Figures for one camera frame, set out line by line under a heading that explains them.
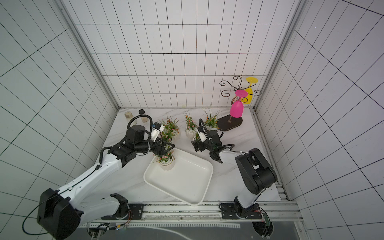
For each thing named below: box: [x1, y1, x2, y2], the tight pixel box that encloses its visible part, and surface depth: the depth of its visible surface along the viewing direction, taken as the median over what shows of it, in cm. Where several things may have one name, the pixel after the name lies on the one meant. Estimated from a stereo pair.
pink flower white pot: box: [150, 150, 176, 171], surface depth 84 cm
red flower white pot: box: [193, 132, 201, 142], surface depth 94 cm
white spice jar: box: [124, 111, 133, 120], surface depth 105 cm
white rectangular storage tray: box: [143, 148, 214, 207], surface depth 86 cm
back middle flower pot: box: [185, 109, 198, 139], surface depth 99 cm
